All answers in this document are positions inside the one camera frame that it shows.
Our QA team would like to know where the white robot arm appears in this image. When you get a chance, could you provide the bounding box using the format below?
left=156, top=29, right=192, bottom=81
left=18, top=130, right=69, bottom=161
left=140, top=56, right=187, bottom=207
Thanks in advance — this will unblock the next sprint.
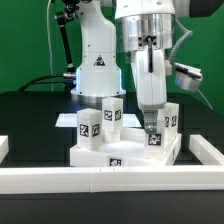
left=73, top=0, right=224, bottom=134

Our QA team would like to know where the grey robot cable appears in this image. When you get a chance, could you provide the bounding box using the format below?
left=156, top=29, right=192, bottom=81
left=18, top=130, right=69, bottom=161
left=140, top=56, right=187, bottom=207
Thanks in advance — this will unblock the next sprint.
left=166, top=16, right=214, bottom=111

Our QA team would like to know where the white square table top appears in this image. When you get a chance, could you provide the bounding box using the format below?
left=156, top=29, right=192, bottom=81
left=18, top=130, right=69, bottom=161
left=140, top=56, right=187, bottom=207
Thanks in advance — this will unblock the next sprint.
left=70, top=128, right=182, bottom=167

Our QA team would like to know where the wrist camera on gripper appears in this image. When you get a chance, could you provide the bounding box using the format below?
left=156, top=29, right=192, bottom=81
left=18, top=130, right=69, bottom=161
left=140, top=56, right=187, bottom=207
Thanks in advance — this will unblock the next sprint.
left=175, top=63, right=203, bottom=92

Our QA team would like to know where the white thin cable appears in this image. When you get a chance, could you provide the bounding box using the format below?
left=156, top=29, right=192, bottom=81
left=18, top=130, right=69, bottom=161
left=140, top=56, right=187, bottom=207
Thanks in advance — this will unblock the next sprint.
left=46, top=0, right=55, bottom=92

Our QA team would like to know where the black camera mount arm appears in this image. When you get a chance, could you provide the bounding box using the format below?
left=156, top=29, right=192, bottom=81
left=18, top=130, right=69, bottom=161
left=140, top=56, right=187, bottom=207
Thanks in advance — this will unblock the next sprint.
left=55, top=0, right=80, bottom=92

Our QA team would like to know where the marker sheet with tags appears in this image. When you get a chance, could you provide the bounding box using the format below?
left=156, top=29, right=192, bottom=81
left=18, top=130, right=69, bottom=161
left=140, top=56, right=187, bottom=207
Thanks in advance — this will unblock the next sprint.
left=55, top=113, right=141, bottom=127

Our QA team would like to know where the white U-shaped fence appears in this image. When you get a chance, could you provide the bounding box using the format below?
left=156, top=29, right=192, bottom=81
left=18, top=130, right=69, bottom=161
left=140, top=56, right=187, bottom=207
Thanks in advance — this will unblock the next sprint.
left=0, top=135, right=224, bottom=194

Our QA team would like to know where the black cable bundle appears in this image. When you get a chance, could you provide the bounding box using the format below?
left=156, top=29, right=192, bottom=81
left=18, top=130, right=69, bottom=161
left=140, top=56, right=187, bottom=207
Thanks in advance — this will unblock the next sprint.
left=18, top=73, right=74, bottom=92

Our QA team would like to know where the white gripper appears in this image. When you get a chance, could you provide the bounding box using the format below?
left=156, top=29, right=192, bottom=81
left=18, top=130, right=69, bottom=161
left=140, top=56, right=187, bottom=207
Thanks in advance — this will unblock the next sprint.
left=131, top=50, right=167, bottom=134

